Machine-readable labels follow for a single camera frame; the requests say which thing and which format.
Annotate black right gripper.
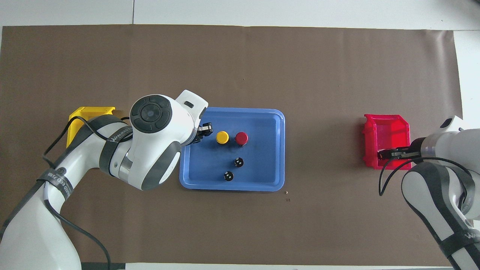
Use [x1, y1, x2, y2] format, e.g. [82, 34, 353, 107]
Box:
[377, 137, 428, 161]

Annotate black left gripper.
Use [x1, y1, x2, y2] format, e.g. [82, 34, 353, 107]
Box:
[186, 123, 213, 146]

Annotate red plastic bin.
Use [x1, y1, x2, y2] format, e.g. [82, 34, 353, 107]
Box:
[363, 114, 412, 171]

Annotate blue plastic tray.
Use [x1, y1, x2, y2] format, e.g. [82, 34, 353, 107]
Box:
[179, 107, 286, 192]

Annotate yellow plastic bin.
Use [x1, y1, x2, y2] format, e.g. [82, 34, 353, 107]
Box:
[67, 106, 116, 149]

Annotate brown paper table mat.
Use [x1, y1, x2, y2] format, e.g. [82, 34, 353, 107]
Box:
[0, 24, 477, 267]

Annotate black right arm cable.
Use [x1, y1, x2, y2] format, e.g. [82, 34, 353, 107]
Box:
[379, 157, 475, 197]

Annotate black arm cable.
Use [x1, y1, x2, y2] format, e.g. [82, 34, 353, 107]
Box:
[379, 157, 475, 197]
[42, 115, 132, 270]

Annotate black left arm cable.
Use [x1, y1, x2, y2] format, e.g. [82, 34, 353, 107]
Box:
[42, 115, 132, 270]

